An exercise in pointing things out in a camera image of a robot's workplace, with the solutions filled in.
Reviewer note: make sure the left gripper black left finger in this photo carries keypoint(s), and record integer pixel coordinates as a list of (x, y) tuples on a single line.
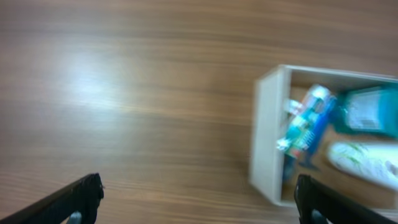
[(78, 201)]

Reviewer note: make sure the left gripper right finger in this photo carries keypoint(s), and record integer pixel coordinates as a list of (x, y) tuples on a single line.
[(317, 203)]

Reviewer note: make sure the teal toothpaste tube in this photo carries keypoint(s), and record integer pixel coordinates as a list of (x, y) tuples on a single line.
[(313, 103)]

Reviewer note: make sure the white cosmetic tube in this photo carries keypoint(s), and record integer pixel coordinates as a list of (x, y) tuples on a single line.
[(375, 162)]

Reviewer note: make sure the blue mouthwash bottle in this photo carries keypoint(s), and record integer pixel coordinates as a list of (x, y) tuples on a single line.
[(367, 111)]

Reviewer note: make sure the blue white toothbrush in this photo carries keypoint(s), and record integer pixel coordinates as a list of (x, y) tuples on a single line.
[(293, 108)]

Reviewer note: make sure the blue disposable razor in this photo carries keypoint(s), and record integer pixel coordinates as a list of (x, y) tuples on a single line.
[(316, 136)]

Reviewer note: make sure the white open cardboard box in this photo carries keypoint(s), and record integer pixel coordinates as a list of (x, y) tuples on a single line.
[(289, 82)]

